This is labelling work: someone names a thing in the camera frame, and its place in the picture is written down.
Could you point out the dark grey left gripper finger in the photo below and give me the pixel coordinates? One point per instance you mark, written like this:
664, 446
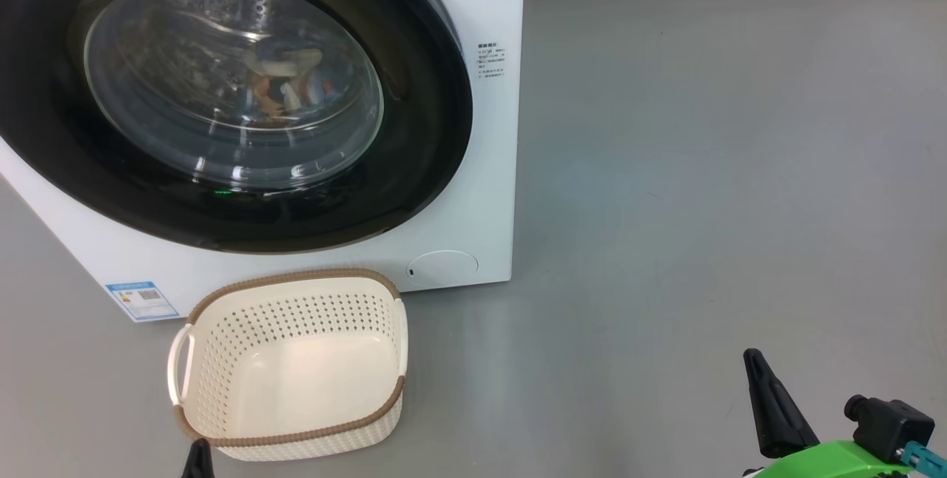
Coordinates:
198, 463

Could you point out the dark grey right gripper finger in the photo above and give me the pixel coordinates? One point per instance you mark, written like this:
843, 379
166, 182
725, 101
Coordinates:
777, 419

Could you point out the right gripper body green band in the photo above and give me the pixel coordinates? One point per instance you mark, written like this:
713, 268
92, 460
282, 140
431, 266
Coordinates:
828, 463

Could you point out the washing machine glass door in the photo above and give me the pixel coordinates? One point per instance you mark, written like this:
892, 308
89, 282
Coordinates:
414, 167

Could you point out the blue patterned clothes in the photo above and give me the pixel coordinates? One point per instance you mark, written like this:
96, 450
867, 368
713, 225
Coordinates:
285, 60

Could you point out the white washing machine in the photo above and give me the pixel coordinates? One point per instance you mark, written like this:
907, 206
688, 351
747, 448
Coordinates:
488, 167

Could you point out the cream perforated laundry basket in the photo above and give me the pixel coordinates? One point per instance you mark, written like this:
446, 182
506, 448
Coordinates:
296, 374

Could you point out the blue energy label sticker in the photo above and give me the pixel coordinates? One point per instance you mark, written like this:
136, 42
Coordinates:
142, 300

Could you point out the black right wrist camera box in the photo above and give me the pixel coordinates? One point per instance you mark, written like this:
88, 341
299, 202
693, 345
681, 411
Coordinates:
891, 426

